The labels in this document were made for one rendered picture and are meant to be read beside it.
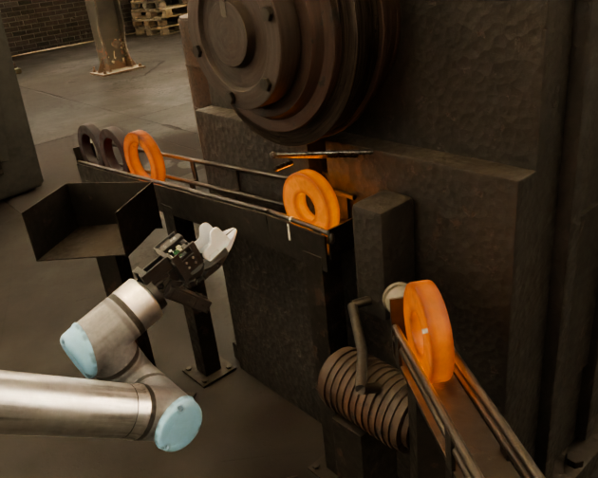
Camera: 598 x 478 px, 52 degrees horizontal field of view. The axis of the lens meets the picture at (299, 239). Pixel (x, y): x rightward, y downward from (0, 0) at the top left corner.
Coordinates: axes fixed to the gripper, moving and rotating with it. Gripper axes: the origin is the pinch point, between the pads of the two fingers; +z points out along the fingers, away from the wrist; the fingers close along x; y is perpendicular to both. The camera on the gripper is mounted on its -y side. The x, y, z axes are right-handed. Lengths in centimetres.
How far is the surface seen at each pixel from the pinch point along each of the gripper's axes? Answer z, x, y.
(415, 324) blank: 2.4, -42.0, -5.9
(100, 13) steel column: 264, 652, -91
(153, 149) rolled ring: 20, 67, -6
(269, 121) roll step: 20.2, 3.3, 13.1
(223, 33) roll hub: 18.7, 3.7, 32.8
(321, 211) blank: 18.2, -5.3, -6.5
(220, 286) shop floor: 28, 101, -88
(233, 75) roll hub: 17.9, 4.9, 24.7
